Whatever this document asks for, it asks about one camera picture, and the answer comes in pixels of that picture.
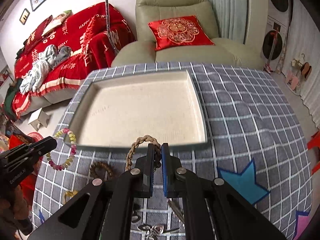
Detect brown spiral hair tie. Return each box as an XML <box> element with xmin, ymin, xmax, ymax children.
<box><xmin>89</xmin><ymin>161</ymin><xmax>116</xmax><ymax>181</ymax></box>

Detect silver hair clip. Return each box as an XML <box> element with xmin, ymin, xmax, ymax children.
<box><xmin>167</xmin><ymin>198</ymin><xmax>185</xmax><ymax>224</ymax></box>

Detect white curtain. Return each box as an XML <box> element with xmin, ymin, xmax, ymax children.
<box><xmin>210</xmin><ymin>0</ymin><xmax>248</xmax><ymax>43</ymax></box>

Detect braided tan bracelet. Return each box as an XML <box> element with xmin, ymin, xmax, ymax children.
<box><xmin>125</xmin><ymin>134</ymin><xmax>162</xmax><ymax>172</ymax></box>

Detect pink crystal hair clip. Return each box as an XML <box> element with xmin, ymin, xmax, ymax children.
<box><xmin>145</xmin><ymin>224</ymin><xmax>164</xmax><ymax>240</ymax></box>

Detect red blanket sofa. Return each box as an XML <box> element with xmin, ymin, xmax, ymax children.
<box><xmin>2</xmin><ymin>2</ymin><xmax>135</xmax><ymax>121</ymax></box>

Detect green leather armchair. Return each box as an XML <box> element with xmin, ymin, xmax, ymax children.
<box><xmin>112</xmin><ymin>0</ymin><xmax>263</xmax><ymax>70</ymax></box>

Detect yellow flower hair tie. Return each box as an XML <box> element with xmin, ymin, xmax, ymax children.
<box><xmin>62</xmin><ymin>190</ymin><xmax>79</xmax><ymax>205</ymax></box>

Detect light blue clothes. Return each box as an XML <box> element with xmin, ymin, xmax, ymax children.
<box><xmin>20</xmin><ymin>44</ymin><xmax>72</xmax><ymax>95</ymax></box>

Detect white small stool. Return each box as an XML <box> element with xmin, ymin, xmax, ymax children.
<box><xmin>28</xmin><ymin>108</ymin><xmax>50</xmax><ymax>131</ymax></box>

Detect cream jewelry tray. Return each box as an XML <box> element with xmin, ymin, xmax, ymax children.
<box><xmin>68</xmin><ymin>69</ymin><xmax>208</xmax><ymax>151</ymax></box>

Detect pastel beaded bracelet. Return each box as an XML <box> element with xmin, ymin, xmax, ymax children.
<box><xmin>45</xmin><ymin>128</ymin><xmax>77</xmax><ymax>171</ymax></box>

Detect red embroidered cushion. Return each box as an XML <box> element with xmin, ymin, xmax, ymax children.
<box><xmin>148</xmin><ymin>15</ymin><xmax>215</xmax><ymax>51</ymax></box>

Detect washing machine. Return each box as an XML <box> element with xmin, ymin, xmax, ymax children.
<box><xmin>260</xmin><ymin>0</ymin><xmax>291</xmax><ymax>71</ymax></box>

